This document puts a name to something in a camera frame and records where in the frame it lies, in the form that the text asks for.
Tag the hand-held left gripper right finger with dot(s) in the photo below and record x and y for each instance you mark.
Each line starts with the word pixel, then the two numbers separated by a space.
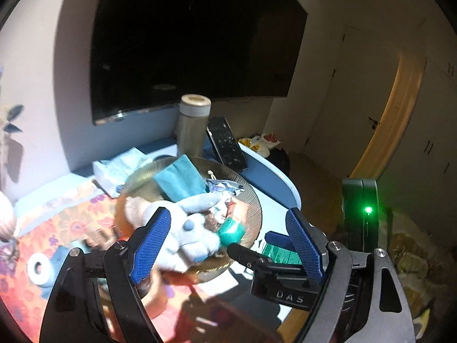
pixel 303 246

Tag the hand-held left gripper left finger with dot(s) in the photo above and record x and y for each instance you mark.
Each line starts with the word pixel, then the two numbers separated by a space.
pixel 150 248

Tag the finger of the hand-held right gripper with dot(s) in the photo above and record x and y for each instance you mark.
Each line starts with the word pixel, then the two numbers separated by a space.
pixel 280 238
pixel 271 282

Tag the grey blue plush toy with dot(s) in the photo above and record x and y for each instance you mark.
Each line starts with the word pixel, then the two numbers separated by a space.
pixel 194 235

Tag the brown ribbed bowl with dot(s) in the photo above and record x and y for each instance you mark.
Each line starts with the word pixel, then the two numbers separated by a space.
pixel 214 185

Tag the green ribbed packet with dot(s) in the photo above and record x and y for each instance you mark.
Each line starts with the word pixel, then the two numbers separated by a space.
pixel 282 254

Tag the green tissue packet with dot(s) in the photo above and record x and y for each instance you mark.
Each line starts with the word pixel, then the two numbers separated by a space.
pixel 232 230

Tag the orange packet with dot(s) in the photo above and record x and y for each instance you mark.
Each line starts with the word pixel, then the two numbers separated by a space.
pixel 238 209

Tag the silver foil packet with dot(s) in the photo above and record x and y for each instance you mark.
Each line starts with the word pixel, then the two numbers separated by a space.
pixel 225 185

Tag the teal cloth pouch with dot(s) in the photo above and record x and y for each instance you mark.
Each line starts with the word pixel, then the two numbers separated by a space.
pixel 178 177

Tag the black stool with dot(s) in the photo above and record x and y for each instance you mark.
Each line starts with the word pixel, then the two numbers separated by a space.
pixel 280 160

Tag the light blue tissue pack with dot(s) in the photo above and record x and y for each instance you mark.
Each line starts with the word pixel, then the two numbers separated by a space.
pixel 119 169

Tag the plate of food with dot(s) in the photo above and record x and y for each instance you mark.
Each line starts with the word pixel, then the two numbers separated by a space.
pixel 260 142

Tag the orange floral tablecloth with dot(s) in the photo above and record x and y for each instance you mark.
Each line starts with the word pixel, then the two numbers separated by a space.
pixel 46 221

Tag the black remote control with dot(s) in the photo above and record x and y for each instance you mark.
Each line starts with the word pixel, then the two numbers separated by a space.
pixel 226 143

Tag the white tape roll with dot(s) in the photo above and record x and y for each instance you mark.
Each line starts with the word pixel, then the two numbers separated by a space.
pixel 39 268

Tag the white door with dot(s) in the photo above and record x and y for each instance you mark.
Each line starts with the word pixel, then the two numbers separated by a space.
pixel 350 89

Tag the beige thermos bottle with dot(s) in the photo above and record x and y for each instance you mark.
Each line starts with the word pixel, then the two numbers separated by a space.
pixel 192 125

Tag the white ribbed vase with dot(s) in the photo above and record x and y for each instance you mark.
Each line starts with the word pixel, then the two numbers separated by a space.
pixel 6 218

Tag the black television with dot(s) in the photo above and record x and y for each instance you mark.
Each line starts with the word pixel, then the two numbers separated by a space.
pixel 192 43

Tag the wooden arch frame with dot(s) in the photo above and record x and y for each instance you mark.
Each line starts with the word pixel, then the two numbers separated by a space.
pixel 396 114

